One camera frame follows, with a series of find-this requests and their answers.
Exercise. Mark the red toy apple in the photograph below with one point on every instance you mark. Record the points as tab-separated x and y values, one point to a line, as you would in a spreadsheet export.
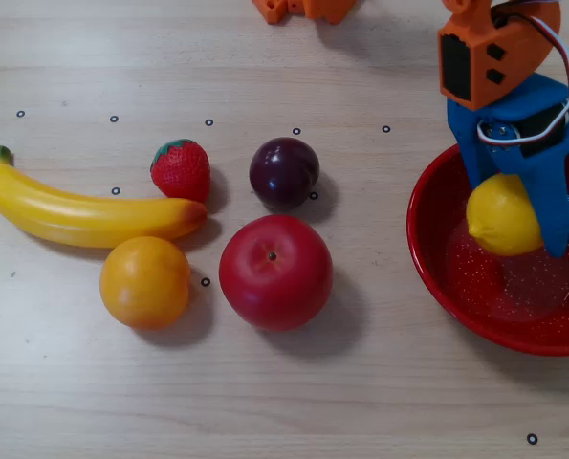
274	277

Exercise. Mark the dark purple toy plum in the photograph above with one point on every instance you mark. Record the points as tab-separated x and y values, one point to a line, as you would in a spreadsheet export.
284	174

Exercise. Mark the red speckled bowl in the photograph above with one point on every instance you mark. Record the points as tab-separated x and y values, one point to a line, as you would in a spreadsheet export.
504	306

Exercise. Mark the red toy strawberry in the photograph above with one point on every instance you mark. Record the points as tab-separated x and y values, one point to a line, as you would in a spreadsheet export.
183	172

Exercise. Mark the toy orange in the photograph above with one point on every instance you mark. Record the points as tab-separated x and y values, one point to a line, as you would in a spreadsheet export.
145	282

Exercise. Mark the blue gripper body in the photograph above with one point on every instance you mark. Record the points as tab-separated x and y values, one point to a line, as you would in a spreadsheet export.
514	164

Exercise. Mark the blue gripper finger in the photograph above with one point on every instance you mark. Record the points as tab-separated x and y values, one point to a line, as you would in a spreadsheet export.
475	160
552	201

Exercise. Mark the yellow toy lemon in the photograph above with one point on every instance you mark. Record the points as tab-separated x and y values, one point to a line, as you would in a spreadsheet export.
499	215

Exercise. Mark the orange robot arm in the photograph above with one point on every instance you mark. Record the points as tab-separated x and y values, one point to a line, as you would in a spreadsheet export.
509	43

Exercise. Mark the yellow toy banana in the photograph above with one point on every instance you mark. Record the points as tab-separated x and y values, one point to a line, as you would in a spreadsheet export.
88	220

